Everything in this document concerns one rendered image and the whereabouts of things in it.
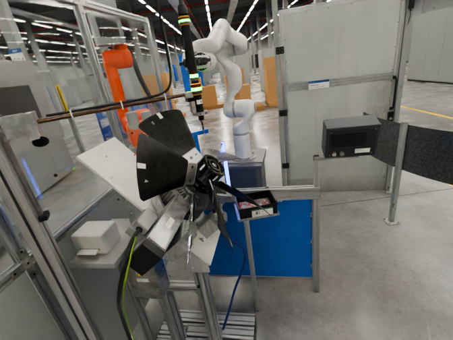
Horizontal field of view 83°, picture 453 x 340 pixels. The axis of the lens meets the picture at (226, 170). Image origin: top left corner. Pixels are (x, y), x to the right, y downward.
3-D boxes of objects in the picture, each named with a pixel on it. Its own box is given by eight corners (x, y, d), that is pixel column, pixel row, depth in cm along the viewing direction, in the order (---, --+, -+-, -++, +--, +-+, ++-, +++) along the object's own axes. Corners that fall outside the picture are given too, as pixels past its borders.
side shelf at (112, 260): (70, 268, 119) (67, 263, 118) (113, 222, 152) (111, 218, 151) (115, 269, 114) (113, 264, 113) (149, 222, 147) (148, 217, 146)
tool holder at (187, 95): (191, 117, 104) (186, 93, 101) (186, 115, 110) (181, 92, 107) (211, 113, 108) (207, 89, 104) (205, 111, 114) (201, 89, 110)
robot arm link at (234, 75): (244, 119, 174) (222, 120, 180) (248, 113, 184) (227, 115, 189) (234, 38, 151) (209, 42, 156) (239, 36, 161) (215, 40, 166)
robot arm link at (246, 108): (235, 131, 192) (231, 99, 183) (259, 130, 186) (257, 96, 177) (230, 135, 182) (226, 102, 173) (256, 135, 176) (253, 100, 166)
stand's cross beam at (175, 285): (166, 291, 136) (164, 285, 134) (168, 285, 139) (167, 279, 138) (199, 292, 132) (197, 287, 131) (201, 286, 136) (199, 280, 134)
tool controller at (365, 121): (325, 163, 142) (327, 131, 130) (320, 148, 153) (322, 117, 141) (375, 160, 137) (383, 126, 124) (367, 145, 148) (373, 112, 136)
